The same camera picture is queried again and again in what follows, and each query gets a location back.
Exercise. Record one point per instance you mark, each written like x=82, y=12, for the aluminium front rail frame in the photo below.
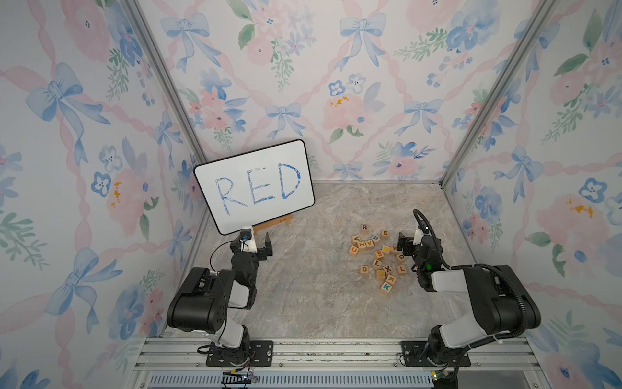
x=334, y=363

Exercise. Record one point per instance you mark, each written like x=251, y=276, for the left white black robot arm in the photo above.
x=201, y=304

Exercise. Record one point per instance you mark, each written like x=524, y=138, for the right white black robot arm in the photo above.
x=501, y=308

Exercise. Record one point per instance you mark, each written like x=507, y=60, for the wooden whiteboard stand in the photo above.
x=288, y=219

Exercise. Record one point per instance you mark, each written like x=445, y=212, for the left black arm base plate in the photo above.
x=254, y=353

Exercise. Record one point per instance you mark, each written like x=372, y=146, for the aluminium corner post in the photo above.
x=534, y=27
x=146, y=39

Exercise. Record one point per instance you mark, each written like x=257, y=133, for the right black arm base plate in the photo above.
x=418, y=353

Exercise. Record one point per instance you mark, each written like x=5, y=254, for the left aluminium corner post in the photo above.
x=146, y=39

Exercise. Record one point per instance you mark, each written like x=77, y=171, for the whiteboard with RED written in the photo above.
x=256, y=187

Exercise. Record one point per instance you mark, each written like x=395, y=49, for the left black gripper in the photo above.
x=260, y=252

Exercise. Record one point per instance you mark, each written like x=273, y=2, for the wooden letter block L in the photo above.
x=402, y=270

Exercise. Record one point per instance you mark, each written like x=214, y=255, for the wooden letter block U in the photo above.
x=354, y=250

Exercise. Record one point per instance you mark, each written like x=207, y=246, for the wooden letter block K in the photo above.
x=386, y=288

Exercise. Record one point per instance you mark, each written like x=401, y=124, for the right aluminium corner post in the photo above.
x=534, y=27

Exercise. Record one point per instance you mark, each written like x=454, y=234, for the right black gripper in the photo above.
x=408, y=241

